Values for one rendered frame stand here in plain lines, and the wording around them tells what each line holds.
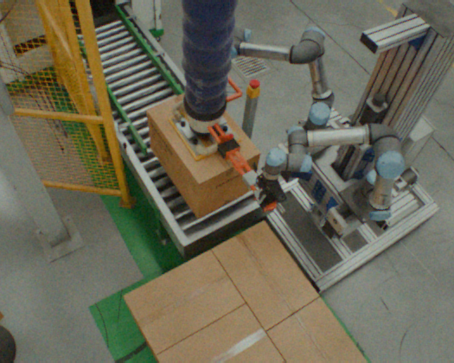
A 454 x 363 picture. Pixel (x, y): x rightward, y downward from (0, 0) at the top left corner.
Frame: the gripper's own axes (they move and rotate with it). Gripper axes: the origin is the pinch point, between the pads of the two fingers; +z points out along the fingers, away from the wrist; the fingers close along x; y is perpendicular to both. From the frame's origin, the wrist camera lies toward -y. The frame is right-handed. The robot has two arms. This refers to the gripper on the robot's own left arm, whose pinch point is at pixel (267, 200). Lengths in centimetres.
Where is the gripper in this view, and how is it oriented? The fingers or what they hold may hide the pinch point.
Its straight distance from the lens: 213.6
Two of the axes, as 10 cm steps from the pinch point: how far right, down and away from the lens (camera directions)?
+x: -8.5, 4.1, -3.2
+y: -5.2, -7.4, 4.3
